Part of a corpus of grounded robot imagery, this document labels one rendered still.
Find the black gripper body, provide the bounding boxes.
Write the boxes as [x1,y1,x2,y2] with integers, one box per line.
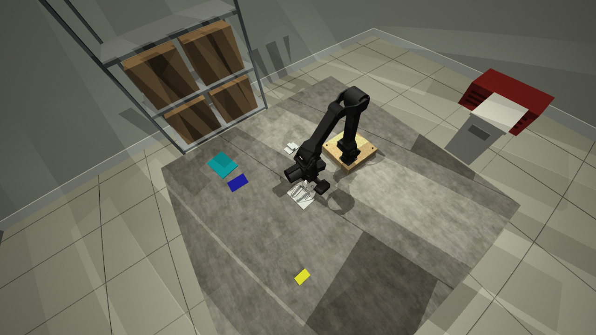
[303,167,330,195]

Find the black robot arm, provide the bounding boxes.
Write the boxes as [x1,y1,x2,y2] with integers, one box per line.
[284,86,370,183]

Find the blue rectangular plate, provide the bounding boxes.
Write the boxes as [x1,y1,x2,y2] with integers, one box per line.
[227,174,248,192]

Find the cyan flat rectangular plate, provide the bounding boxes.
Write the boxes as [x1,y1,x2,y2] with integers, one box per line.
[207,151,238,179]

